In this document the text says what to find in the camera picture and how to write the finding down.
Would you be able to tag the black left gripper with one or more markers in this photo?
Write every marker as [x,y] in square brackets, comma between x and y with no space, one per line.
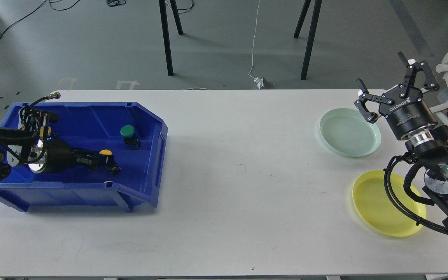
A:
[58,157]

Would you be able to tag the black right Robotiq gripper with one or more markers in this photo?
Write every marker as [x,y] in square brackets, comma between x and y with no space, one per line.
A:
[408,112]

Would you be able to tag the yellow push button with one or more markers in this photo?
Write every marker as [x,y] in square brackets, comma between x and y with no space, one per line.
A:
[107,161]

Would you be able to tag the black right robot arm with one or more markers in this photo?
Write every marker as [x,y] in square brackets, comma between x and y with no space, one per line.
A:
[426,182]

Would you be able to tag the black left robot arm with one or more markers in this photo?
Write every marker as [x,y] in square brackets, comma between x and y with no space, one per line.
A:
[34,144]

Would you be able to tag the green push button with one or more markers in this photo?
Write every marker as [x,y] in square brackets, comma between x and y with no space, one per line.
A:
[130,137]

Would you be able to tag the orange push button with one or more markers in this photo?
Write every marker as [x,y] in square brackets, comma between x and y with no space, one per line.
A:
[45,132]

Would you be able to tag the light green plate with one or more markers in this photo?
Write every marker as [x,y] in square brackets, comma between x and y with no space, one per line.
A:
[346,132]

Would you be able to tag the yellow plate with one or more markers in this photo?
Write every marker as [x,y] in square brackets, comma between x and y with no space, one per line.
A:
[373,206]

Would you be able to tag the blue plastic bin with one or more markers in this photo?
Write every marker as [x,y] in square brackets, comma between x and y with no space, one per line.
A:
[95,126]

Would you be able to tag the black stand legs right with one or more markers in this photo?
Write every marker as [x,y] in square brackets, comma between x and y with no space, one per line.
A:
[317,4]

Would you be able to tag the black stand legs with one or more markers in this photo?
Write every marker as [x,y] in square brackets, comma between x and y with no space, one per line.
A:
[165,31]
[317,4]

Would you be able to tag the black stand legs left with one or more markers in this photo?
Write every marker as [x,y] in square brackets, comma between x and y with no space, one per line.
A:
[165,31]

